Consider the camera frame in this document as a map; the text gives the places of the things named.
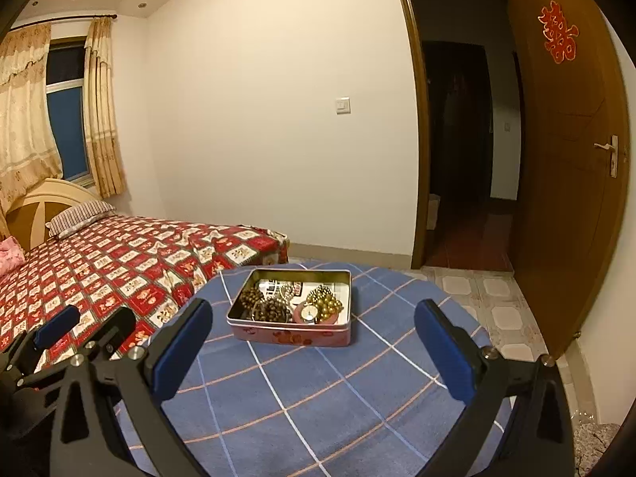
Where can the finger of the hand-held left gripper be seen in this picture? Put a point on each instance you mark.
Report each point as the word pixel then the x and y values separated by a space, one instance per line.
pixel 57 328
pixel 114 330

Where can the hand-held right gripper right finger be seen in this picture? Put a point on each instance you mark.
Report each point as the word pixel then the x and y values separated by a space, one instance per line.
pixel 444 353

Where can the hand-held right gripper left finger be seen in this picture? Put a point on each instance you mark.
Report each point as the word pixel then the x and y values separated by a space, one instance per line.
pixel 184 353

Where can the pink tin box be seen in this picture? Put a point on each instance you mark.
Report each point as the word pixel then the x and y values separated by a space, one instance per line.
pixel 288 335

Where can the red printed blanket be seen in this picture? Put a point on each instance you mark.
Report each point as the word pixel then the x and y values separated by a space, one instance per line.
pixel 124 258

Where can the striped pillow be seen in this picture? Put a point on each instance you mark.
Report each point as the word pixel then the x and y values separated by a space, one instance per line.
pixel 79 216

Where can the blue plaid tablecloth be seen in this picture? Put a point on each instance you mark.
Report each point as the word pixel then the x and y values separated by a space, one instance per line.
pixel 323 382

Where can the cream wooden headboard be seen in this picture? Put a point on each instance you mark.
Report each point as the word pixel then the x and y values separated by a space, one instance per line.
pixel 44 198

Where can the pink round watch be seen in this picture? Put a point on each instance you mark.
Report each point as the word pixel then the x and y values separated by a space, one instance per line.
pixel 309 313

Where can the pale hallway bin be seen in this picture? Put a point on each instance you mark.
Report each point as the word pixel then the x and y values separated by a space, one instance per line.
pixel 434 211

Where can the grey speckled object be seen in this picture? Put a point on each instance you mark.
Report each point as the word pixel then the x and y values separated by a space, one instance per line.
pixel 594 447

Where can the window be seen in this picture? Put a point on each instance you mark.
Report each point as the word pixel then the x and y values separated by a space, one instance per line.
pixel 64 124

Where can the brown wooden door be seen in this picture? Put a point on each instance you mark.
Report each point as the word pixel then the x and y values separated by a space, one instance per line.
pixel 561 184

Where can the beige patterned curtain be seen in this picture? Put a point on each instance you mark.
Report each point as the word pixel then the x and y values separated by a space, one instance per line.
pixel 102 109
pixel 25 109

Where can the dark curtain rod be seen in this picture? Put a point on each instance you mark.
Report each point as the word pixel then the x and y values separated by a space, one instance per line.
pixel 59 21

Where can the red paper door decoration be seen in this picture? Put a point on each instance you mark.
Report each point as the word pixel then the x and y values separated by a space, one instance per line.
pixel 557 32

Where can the brown wooden door frame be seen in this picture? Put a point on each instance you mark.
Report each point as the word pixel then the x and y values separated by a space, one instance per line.
pixel 415 109

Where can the white light switch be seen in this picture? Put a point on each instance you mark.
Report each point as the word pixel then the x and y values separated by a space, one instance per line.
pixel 343 106

